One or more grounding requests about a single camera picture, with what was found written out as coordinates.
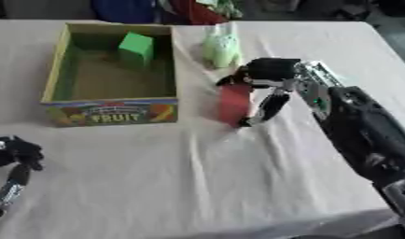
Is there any red cloth item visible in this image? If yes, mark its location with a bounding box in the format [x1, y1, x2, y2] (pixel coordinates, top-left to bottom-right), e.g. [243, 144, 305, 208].
[166, 0, 229, 26]

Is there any blue cloth item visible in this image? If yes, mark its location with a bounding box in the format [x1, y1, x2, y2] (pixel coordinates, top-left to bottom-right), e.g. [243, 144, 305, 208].
[90, 0, 157, 24]

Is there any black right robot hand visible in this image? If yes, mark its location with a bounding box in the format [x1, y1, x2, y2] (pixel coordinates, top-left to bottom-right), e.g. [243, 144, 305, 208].
[214, 57, 302, 128]

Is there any green cube block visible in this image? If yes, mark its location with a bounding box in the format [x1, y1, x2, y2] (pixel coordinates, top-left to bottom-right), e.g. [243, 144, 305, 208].
[116, 31, 157, 69]

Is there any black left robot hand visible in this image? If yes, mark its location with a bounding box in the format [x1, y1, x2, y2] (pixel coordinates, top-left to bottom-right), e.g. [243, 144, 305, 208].
[0, 135, 46, 220]

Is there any red block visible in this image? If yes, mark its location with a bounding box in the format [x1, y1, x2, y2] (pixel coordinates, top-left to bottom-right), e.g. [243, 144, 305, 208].
[216, 83, 255, 128]

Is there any cardboard box with green inside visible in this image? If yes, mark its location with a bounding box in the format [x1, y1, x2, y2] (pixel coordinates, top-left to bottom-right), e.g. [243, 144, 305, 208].
[39, 22, 180, 128]

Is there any green and white cloth item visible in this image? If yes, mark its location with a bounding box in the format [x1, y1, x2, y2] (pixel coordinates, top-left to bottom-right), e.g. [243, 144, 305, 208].
[196, 0, 245, 20]

